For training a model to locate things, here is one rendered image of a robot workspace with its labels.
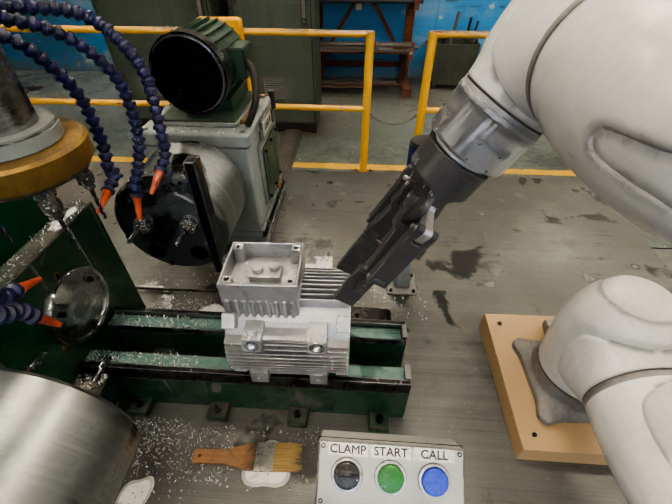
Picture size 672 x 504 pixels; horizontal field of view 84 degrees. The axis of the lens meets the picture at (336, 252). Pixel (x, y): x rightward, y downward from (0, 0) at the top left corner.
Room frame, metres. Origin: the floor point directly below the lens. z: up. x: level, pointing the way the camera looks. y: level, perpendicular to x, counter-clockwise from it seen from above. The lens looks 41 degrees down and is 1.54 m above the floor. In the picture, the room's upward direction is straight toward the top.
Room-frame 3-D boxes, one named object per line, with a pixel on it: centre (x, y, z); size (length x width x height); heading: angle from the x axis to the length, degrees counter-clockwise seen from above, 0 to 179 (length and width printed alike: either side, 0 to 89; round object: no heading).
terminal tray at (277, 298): (0.43, 0.11, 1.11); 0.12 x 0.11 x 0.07; 88
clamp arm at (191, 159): (0.57, 0.24, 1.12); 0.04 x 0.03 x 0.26; 86
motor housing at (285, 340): (0.42, 0.08, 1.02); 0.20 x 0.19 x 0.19; 88
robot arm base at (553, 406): (0.41, -0.47, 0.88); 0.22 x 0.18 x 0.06; 178
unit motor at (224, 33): (1.08, 0.31, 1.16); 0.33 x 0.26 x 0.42; 176
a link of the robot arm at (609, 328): (0.38, -0.47, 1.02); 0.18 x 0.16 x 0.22; 178
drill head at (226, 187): (0.78, 0.36, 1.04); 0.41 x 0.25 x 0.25; 176
